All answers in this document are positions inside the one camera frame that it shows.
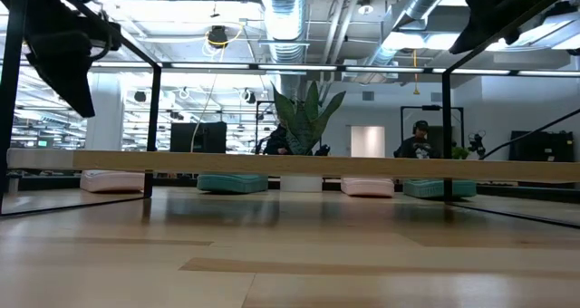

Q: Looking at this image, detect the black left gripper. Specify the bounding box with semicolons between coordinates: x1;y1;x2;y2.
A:
24;29;97;119

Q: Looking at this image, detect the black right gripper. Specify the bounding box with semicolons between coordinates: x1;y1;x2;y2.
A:
448;0;559;54

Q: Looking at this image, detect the pink slide sandal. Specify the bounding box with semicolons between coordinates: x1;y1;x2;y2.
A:
80;169;146;194
340;177;396;198

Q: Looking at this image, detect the green slide sandal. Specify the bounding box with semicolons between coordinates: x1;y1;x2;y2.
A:
402;178;479;199
196;173;270;195

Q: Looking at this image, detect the white building column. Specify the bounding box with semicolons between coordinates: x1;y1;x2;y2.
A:
84;71;125;152

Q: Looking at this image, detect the black computer monitor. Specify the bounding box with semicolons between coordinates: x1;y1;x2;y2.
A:
169;121;227;154

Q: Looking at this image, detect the person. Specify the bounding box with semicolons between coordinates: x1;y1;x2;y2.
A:
392;120;443;159
261;122;294;156

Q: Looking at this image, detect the black wide screen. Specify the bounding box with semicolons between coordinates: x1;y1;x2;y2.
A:
507;130;575;163

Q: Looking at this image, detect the bright white doorway panel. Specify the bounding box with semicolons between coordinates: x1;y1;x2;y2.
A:
350;125;387;159

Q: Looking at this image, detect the green snake plant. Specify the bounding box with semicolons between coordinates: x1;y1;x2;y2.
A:
271;80;347;157

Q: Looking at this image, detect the white plant pot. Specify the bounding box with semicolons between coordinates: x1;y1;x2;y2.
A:
279;175;324;194

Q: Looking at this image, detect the silver ventilation duct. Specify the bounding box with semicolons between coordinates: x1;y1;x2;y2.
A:
258;0;310;99
362;0;457;72

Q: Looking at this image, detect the yellow hanging cord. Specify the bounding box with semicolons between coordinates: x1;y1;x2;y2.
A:
411;49;421;96

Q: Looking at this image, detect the black metal rig frame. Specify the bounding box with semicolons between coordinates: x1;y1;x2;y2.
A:
0;0;580;230

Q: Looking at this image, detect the black wire shoe rack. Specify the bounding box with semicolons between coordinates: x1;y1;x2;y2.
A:
6;148;580;185

